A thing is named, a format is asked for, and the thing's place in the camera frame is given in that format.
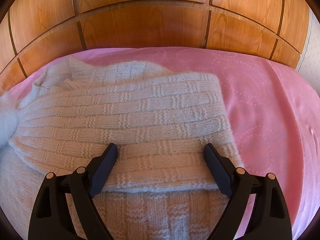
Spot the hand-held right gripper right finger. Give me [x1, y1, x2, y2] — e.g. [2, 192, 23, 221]
[203, 143, 293, 240]

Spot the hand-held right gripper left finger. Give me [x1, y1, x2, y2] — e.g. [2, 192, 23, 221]
[28, 143, 118, 240]

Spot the light grey knitted sweater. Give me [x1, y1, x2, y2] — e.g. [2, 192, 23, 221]
[0, 56, 245, 240]

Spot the pink blanket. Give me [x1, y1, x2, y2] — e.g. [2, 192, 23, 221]
[7, 46, 320, 240]

